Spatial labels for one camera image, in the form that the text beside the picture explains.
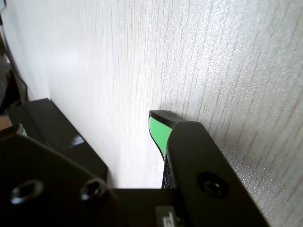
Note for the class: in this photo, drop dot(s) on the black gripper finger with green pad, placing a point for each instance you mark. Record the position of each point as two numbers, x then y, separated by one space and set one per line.
47 189
203 165

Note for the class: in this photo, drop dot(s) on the black cardboard box tray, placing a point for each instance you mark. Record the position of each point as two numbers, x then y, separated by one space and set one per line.
33 128

